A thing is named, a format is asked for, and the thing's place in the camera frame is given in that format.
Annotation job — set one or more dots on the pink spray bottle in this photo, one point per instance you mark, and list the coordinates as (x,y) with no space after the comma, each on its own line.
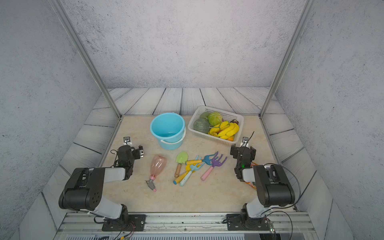
(157,166)

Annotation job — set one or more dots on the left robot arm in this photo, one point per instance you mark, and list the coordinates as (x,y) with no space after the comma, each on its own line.
(83,191)

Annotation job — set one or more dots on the left metal frame post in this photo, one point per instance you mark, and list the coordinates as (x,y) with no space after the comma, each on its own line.
(69,28)

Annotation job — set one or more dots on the yellow shovel blue-tipped handle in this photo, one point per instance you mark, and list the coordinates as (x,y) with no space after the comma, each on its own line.
(179,178)

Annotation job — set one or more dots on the dark purple eggplant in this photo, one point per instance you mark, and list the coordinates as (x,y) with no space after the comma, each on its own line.
(234,121)

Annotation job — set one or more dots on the green trowel wooden handle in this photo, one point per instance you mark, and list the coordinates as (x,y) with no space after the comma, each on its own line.
(181,158)

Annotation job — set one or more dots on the purple rake pink handle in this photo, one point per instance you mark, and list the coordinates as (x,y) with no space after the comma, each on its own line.
(216,162)

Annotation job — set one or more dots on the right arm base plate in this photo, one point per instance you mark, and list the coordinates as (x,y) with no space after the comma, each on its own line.
(246,222)

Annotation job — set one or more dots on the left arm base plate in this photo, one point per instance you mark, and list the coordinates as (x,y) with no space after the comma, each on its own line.
(127,223)

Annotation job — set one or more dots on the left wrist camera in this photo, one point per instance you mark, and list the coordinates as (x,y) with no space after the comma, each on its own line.
(127,141)

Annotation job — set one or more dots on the light blue rake pale handle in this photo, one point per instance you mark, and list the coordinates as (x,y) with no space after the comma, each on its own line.
(191,167)

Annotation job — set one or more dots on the orange seed packet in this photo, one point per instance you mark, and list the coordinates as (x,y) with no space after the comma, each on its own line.
(251,174)

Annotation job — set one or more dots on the white plastic basket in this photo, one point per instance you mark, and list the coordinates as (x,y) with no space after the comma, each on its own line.
(227,116)

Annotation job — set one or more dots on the smooth green fruit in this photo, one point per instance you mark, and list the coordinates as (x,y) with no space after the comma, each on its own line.
(205,115)

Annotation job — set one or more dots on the netted green melon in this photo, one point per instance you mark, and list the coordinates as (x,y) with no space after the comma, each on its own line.
(202,126)

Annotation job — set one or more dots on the right metal frame post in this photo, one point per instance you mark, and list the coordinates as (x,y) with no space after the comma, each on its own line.
(288,55)

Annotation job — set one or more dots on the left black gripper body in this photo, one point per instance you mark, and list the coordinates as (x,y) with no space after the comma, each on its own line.
(134,155)

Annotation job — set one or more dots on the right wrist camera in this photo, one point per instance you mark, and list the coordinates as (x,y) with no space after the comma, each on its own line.
(245,142)

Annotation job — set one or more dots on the teal fork yellow handle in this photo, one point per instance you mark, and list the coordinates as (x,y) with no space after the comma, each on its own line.
(207,160)

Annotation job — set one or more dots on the yellow banana bunch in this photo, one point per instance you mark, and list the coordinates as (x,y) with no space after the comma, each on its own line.
(226,130)

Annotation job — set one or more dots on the metal frame post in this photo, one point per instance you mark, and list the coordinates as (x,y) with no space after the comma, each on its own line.
(288,55)
(69,28)

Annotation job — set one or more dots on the green cabbage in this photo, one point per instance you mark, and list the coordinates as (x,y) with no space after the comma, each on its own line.
(215,118)

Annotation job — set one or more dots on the light blue plastic bucket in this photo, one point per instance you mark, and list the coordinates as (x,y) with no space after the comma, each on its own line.
(169,129)

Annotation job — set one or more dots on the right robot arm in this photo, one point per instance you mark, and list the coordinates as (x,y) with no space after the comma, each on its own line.
(274,190)

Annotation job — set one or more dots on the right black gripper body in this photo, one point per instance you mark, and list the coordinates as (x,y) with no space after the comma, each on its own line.
(236,150)

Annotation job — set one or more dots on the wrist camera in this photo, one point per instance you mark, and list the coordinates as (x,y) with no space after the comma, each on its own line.
(245,142)
(127,141)

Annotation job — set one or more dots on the front aluminium rail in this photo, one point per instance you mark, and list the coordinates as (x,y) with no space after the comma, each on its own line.
(189,226)

